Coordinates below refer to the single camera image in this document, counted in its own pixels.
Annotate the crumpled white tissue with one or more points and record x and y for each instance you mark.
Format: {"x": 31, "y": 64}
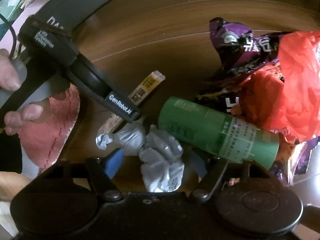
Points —
{"x": 160, "y": 153}

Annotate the person left hand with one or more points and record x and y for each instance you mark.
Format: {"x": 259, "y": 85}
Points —
{"x": 37, "y": 112}

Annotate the green can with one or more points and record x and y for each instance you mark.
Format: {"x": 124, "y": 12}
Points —
{"x": 218, "y": 133}

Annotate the red knitted slipper left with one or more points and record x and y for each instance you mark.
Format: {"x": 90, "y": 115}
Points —
{"x": 43, "y": 142}

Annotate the red plastic bag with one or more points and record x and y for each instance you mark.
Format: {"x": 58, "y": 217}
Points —
{"x": 291, "y": 106}

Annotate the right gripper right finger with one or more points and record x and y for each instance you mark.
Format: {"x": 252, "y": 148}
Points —
{"x": 210, "y": 170}

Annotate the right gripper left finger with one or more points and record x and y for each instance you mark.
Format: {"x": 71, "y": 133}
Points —
{"x": 102, "y": 171}

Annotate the purple snack bag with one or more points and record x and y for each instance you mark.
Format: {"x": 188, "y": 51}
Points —
{"x": 242, "y": 54}

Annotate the pink white desk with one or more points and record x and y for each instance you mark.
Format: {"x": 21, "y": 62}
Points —
{"x": 15, "y": 12}

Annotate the yellow white wrapper strip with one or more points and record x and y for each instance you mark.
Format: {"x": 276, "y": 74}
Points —
{"x": 137, "y": 96}

